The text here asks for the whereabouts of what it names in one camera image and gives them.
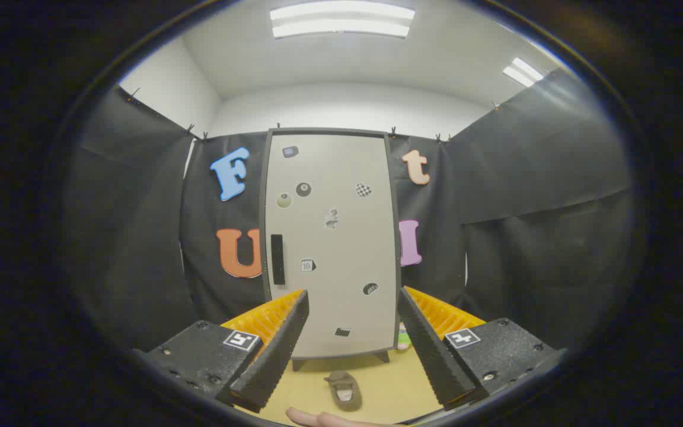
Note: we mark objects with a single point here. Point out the small ceiling light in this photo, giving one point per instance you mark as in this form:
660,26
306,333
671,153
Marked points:
522,71

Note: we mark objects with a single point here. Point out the black backdrop cloth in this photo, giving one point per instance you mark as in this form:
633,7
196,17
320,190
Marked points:
525,178

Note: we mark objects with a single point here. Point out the large ceiling light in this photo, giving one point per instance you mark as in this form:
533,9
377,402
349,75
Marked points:
341,19

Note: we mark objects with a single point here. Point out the brown fuzzy shoe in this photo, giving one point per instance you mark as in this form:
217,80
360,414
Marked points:
344,391

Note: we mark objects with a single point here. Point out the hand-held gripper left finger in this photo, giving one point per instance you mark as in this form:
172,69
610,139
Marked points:
276,350

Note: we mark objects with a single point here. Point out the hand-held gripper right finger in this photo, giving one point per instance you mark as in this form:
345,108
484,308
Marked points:
430,350

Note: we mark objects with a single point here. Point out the pink and green plush toy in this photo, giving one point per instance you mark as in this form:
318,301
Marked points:
404,338

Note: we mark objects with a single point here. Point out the grey shoe cabinet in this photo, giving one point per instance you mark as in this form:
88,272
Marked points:
263,207

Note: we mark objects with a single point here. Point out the beige shoe cabinet door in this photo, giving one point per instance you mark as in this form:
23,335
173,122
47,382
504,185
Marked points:
341,237

